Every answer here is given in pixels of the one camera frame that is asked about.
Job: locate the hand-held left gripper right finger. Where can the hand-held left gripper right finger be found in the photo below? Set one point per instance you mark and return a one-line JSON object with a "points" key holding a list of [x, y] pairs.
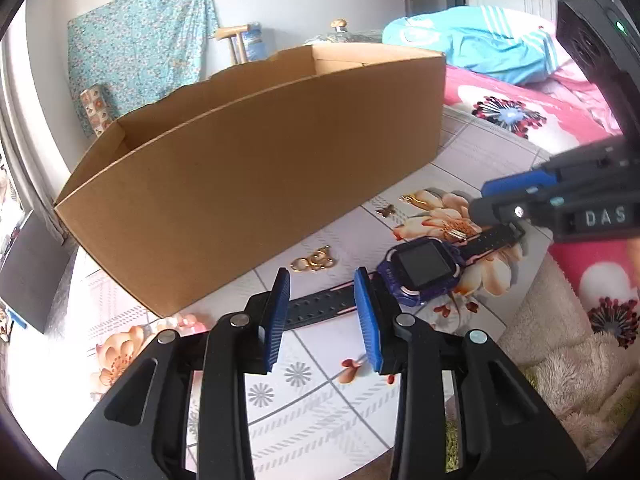
{"points": [[369, 322]]}

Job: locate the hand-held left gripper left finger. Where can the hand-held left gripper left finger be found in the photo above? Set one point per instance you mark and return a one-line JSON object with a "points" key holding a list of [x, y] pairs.
{"points": [[272, 322]]}

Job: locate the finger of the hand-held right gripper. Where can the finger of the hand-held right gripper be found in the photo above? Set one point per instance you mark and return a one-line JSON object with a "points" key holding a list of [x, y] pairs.
{"points": [[520, 181], [500, 210]]}

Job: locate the gold hoop earrings cluster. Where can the gold hoop earrings cluster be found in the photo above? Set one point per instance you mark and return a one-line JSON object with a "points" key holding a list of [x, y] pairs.
{"points": [[315, 260]]}

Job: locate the gold butterfly charm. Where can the gold butterfly charm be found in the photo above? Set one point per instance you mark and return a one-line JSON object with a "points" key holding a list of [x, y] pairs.
{"points": [[385, 210]]}

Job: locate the brown cardboard box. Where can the brown cardboard box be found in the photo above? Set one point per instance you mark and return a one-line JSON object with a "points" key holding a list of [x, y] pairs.
{"points": [[250, 185]]}

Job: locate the small gold clasp piece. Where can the small gold clasp piece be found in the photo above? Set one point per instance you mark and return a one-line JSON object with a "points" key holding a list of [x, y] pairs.
{"points": [[456, 235]]}

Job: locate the pink floral blanket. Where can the pink floral blanket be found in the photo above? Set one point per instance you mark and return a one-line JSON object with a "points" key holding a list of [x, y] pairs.
{"points": [[565, 110]]}

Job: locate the floral plaid tablecloth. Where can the floral plaid tablecloth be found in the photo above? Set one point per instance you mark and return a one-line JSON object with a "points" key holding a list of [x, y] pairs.
{"points": [[320, 410]]}

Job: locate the blue jacket with white stripes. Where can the blue jacket with white stripes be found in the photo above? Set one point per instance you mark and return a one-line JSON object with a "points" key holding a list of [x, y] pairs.
{"points": [[475, 45]]}

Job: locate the beige fluffy blanket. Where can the beige fluffy blanket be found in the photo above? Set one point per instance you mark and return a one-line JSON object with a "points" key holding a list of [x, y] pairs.
{"points": [[565, 360]]}

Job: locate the pot with knob lid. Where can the pot with knob lid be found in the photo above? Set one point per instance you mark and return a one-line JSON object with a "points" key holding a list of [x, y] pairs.
{"points": [[340, 35]]}

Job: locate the black flat panel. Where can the black flat panel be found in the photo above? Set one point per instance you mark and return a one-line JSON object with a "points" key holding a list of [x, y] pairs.
{"points": [[30, 280]]}

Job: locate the small patterned box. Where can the small patterned box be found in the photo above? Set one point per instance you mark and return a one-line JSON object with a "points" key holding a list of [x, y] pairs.
{"points": [[97, 107]]}

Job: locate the blue water bottle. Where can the blue water bottle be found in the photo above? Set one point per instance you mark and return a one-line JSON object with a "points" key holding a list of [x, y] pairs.
{"points": [[256, 42]]}

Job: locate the grey curtain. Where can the grey curtain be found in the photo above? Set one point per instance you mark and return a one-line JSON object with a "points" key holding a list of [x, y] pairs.
{"points": [[25, 175]]}

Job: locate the wooden chair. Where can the wooden chair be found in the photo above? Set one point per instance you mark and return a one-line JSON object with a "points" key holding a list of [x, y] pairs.
{"points": [[235, 35]]}

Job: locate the teal floral cloth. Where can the teal floral cloth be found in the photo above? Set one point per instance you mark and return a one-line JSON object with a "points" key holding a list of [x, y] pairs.
{"points": [[140, 40]]}

